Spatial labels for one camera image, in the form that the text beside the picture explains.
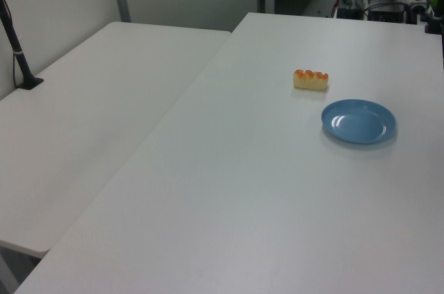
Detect black equipment box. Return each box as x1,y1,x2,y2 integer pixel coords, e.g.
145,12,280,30
366,2,407,24

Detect small black device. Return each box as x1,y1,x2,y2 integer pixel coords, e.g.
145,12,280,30
336,6,364,20

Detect blue round plate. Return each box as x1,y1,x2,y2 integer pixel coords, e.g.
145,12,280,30
321,98,398,145

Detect orange glazed bread loaf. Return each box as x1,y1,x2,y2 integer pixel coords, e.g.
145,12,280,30
293,69,330,92

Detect white adjoining table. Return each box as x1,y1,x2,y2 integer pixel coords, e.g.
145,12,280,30
0,21,232,260

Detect black camera pole with clamp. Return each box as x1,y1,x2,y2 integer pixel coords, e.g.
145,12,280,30
0,0,45,92

